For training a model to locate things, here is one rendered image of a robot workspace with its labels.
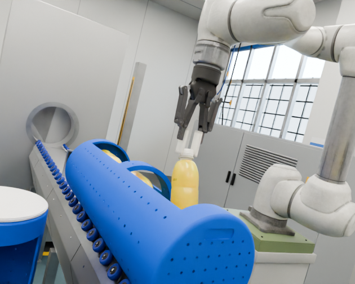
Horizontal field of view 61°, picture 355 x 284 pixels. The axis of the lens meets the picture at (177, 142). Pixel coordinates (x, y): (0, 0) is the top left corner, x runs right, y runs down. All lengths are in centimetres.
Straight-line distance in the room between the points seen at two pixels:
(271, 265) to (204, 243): 68
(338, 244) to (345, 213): 138
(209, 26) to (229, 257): 55
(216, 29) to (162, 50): 541
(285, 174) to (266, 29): 74
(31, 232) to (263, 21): 83
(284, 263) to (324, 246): 115
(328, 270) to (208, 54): 211
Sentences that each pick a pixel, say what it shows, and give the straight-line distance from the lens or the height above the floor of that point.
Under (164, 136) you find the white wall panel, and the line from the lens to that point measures 627.
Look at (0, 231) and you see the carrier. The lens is 97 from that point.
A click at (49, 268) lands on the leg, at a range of 172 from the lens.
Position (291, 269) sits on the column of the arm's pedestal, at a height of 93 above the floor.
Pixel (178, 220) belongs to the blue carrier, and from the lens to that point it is 66.
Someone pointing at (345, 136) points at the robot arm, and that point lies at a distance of 120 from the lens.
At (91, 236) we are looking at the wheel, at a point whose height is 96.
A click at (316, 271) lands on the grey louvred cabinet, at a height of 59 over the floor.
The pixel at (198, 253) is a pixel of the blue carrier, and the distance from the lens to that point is 68.
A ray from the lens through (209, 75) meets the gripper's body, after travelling 78.
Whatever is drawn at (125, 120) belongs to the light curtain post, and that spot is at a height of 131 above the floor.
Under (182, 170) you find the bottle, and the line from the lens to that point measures 77.
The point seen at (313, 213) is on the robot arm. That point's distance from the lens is 124.
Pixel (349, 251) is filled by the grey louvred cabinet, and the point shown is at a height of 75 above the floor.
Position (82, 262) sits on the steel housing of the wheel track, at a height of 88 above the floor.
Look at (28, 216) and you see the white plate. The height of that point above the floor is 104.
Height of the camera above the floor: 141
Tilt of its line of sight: 5 degrees down
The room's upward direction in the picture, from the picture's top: 14 degrees clockwise
